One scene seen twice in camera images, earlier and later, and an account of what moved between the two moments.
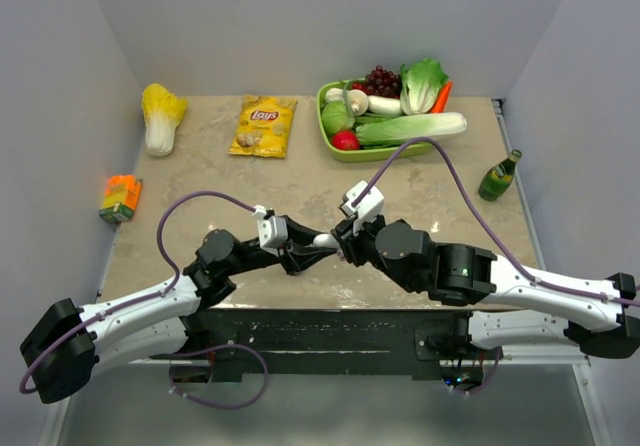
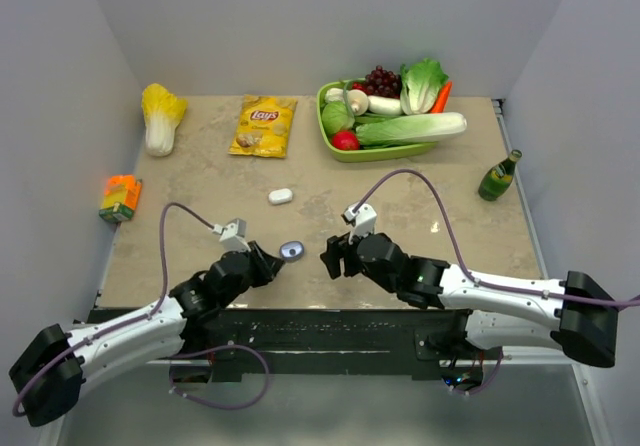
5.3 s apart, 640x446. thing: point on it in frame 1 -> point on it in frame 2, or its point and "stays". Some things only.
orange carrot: x=438 y=106 stays
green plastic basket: x=364 y=155 stays
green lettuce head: x=421 y=81 stays
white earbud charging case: x=325 y=240 -> x=279 y=196
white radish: x=384 y=105 stays
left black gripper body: x=287 y=258 -> x=258 y=272
